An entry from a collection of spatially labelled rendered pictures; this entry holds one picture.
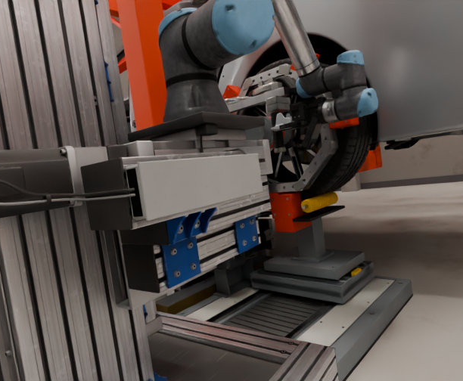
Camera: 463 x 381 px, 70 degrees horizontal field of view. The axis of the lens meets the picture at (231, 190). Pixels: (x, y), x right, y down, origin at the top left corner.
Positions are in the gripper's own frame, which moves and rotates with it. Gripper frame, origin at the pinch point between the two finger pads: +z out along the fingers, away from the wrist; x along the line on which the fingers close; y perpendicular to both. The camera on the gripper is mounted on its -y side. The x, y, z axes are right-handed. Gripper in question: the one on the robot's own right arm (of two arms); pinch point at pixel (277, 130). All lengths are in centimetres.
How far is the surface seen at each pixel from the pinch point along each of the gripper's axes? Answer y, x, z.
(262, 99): 12.9, -1.5, 6.2
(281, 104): 8.8, -0.8, -2.5
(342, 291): -69, -23, -6
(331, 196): -31, -40, 3
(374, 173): -55, -547, 173
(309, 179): -20.5, -20.5, 1.8
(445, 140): -13, -563, 55
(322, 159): -13.2, -20.5, -5.5
